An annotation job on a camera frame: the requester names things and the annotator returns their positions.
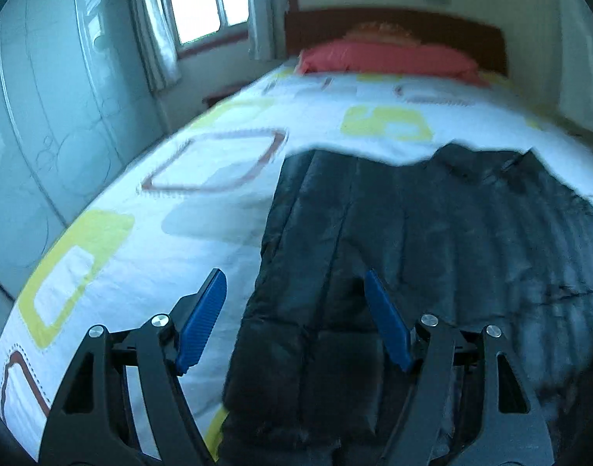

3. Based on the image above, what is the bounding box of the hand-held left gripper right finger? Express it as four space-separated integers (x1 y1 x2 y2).
363 270 555 466

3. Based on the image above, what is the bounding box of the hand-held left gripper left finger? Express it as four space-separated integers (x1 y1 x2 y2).
38 268 228 466

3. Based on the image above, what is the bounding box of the black puffer jacket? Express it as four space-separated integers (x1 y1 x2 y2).
219 143 593 466

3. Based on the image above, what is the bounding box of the bed with patterned white sheet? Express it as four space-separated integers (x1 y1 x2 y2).
0 56 593 462

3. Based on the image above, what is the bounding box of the pale glass-door wardrobe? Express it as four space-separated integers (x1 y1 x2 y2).
0 0 173 297

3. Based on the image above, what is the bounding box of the red pillow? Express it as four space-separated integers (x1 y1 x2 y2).
296 39 486 88

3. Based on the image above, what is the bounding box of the orange fuzzy cushion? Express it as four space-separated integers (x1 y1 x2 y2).
344 21 419 43

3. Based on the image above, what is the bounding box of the white curtain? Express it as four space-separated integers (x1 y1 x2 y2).
129 0 183 91
245 0 290 61

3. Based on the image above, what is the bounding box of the brown wooden headboard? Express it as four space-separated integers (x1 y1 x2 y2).
284 7 510 78

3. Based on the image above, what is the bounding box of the window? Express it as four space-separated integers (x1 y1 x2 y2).
163 0 251 48

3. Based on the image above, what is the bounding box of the white door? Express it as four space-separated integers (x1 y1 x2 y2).
556 0 593 132

